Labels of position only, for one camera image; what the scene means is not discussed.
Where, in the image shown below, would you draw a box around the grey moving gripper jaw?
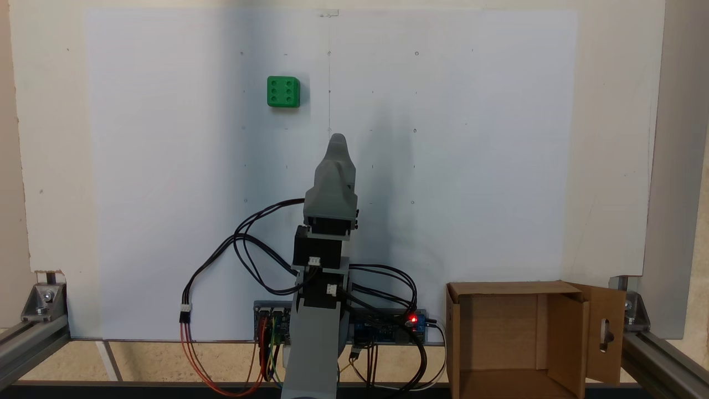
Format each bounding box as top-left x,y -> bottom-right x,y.
313,133 -> 357,197

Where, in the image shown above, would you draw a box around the green dice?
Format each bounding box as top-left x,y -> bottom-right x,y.
267,76 -> 301,108

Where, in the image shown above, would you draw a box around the small circuit board with pins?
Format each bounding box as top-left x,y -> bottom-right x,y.
254,301 -> 294,344

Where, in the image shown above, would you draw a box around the circuit board with blue capacitor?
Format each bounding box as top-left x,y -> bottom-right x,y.
350,308 -> 430,345

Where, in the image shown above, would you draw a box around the brown cardboard box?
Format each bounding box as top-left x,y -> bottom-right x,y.
445,280 -> 628,399

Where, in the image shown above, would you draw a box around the black servo cable loop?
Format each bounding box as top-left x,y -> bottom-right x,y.
233,198 -> 306,244
343,264 -> 419,333

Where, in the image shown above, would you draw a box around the green jumper wire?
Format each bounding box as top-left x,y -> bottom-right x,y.
266,330 -> 280,384

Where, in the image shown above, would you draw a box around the black cable with white plug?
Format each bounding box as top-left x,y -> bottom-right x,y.
178,233 -> 302,325

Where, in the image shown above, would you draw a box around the orange red wire bundle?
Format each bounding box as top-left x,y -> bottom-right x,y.
178,321 -> 278,397

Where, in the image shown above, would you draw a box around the black frame crossbar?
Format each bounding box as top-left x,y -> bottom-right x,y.
0,381 -> 709,399

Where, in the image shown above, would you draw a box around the aluminium corner bracket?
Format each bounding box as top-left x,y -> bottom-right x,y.
21,270 -> 68,323
609,275 -> 650,333

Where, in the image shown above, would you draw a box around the aluminium frame post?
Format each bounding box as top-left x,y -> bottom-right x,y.
621,330 -> 709,399
0,319 -> 71,391

